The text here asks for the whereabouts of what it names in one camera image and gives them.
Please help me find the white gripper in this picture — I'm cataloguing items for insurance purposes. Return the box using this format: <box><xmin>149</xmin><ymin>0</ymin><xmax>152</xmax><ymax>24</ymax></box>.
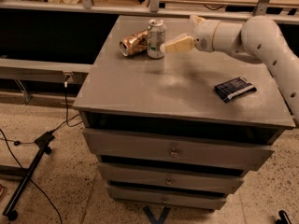
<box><xmin>160</xmin><ymin>15</ymin><xmax>221</xmax><ymax>53</ymax></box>

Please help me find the green 7up soda can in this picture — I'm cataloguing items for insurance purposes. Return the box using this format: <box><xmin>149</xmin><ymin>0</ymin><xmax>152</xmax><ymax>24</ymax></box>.
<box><xmin>147</xmin><ymin>19</ymin><xmax>165</xmax><ymax>59</ymax></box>

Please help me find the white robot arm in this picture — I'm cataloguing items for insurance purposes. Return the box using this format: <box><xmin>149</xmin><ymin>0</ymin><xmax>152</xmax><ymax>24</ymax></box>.
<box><xmin>161</xmin><ymin>15</ymin><xmax>299</xmax><ymax>120</ymax></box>

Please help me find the crushed orange soda can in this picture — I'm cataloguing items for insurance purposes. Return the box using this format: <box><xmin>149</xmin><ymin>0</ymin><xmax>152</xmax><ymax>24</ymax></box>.
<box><xmin>120</xmin><ymin>30</ymin><xmax>148</xmax><ymax>57</ymax></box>

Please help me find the dark blue snack packet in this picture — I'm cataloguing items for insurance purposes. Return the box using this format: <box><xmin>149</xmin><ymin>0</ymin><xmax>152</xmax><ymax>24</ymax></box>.
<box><xmin>214</xmin><ymin>77</ymin><xmax>257</xmax><ymax>103</ymax></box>

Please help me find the grey drawer cabinet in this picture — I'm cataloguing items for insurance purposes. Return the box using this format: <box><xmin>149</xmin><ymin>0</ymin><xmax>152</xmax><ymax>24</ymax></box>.
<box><xmin>74</xmin><ymin>16</ymin><xmax>294</xmax><ymax>199</ymax></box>

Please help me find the top grey drawer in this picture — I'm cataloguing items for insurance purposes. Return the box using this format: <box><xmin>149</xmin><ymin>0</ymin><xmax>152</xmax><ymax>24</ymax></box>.
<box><xmin>83</xmin><ymin>128</ymin><xmax>274</xmax><ymax>170</ymax></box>

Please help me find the grey drawer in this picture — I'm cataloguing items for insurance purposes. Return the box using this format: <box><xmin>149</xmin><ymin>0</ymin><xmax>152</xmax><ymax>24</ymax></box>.
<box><xmin>83</xmin><ymin>128</ymin><xmax>274</xmax><ymax>170</ymax></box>
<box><xmin>98</xmin><ymin>162</ymin><xmax>244</xmax><ymax>194</ymax></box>
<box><xmin>106</xmin><ymin>185</ymin><xmax>226</xmax><ymax>210</ymax></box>

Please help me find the middle grey drawer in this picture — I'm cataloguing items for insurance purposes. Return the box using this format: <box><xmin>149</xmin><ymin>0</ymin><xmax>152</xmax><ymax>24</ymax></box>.
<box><xmin>98</xmin><ymin>162</ymin><xmax>244</xmax><ymax>194</ymax></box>

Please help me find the bottom grey drawer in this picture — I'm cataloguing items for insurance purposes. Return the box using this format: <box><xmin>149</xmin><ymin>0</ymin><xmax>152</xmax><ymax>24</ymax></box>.
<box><xmin>106</xmin><ymin>185</ymin><xmax>226</xmax><ymax>210</ymax></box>

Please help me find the black object at corner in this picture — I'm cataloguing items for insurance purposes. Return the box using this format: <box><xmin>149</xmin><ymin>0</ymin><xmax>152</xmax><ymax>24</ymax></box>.
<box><xmin>276</xmin><ymin>210</ymin><xmax>292</xmax><ymax>224</ymax></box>

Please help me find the black stand leg with wheels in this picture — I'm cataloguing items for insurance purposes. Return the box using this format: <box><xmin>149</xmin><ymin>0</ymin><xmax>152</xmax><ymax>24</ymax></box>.
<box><xmin>0</xmin><ymin>132</ymin><xmax>54</xmax><ymax>221</ymax></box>

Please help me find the black cable on floor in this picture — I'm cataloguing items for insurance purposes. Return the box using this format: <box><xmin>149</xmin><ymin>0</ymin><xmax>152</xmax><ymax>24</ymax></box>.
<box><xmin>0</xmin><ymin>75</ymin><xmax>84</xmax><ymax>224</ymax></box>

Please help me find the grey metal shelf rail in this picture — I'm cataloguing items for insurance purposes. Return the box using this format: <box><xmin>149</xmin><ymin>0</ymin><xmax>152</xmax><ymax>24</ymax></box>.
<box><xmin>0</xmin><ymin>58</ymin><xmax>92</xmax><ymax>105</ymax></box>

